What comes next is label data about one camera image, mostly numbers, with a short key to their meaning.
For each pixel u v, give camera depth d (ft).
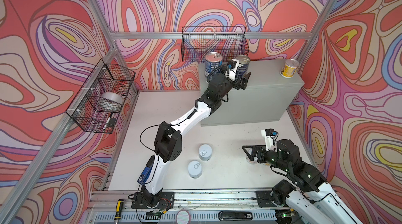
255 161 2.09
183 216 2.16
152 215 2.35
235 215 2.17
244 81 2.27
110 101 2.31
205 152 2.75
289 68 2.42
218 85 1.99
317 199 1.38
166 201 2.37
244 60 2.35
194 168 2.57
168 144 1.70
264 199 2.40
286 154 1.72
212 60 2.32
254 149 2.06
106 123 2.39
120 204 2.31
